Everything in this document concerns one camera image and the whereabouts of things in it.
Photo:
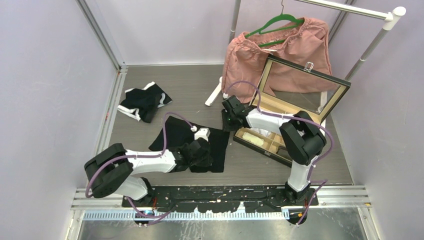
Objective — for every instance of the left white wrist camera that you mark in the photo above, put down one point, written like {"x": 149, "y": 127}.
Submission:
{"x": 201, "y": 133}

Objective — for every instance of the cream rolled underwear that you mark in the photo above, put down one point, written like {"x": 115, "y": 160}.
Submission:
{"x": 256, "y": 140}

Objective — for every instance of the black white-trimmed underwear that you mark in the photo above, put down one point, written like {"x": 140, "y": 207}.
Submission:
{"x": 143, "y": 104}

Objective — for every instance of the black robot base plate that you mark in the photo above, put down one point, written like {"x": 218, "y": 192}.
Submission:
{"x": 219, "y": 198}

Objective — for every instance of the black compartment storage box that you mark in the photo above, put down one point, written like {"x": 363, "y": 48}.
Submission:
{"x": 298, "y": 99}

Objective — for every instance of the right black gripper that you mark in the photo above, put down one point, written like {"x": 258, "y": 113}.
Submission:
{"x": 227, "y": 126}

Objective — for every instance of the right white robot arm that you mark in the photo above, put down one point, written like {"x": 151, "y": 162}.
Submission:
{"x": 302, "y": 139}

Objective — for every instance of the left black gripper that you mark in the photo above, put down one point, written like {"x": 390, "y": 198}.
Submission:
{"x": 207, "y": 161}

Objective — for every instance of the plain black underwear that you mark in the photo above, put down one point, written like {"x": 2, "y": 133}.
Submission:
{"x": 178, "y": 133}

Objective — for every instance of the white black-trimmed underwear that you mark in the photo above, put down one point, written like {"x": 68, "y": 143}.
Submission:
{"x": 264, "y": 132}

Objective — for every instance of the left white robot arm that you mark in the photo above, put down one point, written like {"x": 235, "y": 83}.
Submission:
{"x": 117, "y": 170}

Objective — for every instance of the dark rolled underwear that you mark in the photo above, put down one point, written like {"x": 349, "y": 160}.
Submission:
{"x": 282, "y": 151}

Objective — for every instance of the pink hanging shorts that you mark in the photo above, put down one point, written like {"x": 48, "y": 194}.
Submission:
{"x": 246, "y": 57}

